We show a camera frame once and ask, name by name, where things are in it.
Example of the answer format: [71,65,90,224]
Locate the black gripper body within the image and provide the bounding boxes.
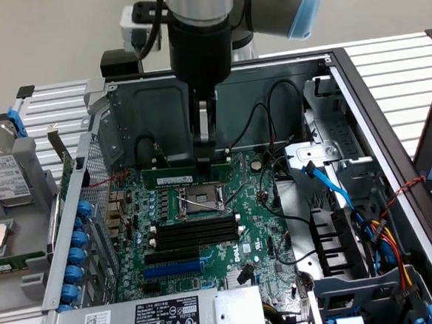
[166,18,237,103]

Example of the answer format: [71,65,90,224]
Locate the green RAM stick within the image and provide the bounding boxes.
[141,162,234,191]
[0,249,49,274]

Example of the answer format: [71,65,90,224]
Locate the open PC case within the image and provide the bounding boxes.
[24,41,432,324]

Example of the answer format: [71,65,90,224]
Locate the metal locking lever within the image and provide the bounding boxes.
[180,192,226,214]

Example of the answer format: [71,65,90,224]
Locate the CPU socket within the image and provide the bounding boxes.
[172,182,230,223]

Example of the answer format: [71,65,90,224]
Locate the black box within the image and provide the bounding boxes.
[98,47,144,78]

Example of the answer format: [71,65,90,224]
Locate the metal disk bay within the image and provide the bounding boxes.
[278,71,391,217]

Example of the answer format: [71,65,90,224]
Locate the long black expansion slot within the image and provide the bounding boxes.
[143,246,201,266]

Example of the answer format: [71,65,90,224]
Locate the green Dell motherboard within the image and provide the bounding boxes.
[107,147,303,303]

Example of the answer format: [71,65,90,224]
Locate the blue expansion slot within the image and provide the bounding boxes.
[142,261,205,280]

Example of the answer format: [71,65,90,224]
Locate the black board connector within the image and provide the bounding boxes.
[236,263,256,286]

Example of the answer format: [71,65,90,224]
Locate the silver chipset heat sink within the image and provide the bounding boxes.
[225,268,261,290]

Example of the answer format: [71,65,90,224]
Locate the green graphics card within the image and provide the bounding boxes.
[45,122,76,193]

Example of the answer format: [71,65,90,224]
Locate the short black expansion slot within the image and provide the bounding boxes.
[141,281,163,296]

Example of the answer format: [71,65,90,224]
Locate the black fan shroud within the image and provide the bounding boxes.
[308,205,369,278]

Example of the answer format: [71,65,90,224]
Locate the grey parts rack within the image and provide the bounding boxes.
[0,109,70,315]

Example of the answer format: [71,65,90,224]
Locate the grey power supply unit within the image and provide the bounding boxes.
[43,285,267,324]

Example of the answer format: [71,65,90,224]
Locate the grey plastic drive carrier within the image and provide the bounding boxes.
[311,263,432,324]

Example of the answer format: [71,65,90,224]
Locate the silver hard disk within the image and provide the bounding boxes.
[0,121,34,207]

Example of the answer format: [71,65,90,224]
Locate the black arched cable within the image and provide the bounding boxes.
[266,78,308,144]
[225,101,277,158]

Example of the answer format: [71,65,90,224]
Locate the black camera cable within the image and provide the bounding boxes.
[130,0,171,61]

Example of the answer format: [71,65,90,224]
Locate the long black board cable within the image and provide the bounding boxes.
[255,151,316,229]

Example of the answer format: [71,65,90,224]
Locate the red black twisted wire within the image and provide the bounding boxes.
[88,167,135,231]
[374,175,431,222]

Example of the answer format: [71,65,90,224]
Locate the thin black looped cable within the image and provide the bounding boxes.
[272,232,320,266]

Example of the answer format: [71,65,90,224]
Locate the blue SATA wire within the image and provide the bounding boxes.
[300,156,386,275]

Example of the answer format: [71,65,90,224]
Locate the blue disk bracket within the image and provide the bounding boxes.
[4,104,29,140]

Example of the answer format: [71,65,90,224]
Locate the red yellow power wires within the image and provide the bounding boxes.
[364,215,419,308]

